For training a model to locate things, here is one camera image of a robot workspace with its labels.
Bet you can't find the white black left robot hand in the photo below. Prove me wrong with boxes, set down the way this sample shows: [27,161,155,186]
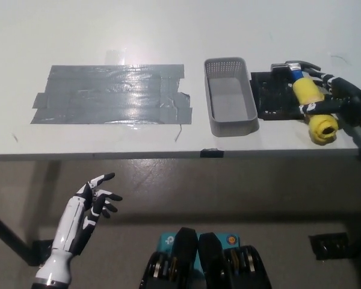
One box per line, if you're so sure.
[49,172,123,257]

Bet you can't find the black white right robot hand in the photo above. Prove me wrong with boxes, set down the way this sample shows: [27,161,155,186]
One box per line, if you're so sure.
[298,67,361,125]

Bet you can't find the hammer with yellow foam handle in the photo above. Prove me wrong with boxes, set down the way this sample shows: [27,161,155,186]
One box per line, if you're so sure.
[270,61,339,146]

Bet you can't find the black robot body blocks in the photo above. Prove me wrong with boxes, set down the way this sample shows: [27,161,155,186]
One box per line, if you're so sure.
[140,226,272,289]

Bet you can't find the black table leg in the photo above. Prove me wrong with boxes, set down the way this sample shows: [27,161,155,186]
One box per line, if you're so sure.
[0,206,39,267]

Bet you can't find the black tape pad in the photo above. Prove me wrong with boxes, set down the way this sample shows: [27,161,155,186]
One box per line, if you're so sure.
[250,71,308,122]

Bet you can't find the teal router box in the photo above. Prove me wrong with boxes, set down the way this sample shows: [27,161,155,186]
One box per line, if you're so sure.
[156,231,240,273]

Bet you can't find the grey plastic basket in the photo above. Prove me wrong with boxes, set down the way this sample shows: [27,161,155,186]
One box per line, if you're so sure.
[203,56,260,138]

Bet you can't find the grey duct tape patch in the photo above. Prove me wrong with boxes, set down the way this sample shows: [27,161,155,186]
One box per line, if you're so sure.
[29,63,194,125]

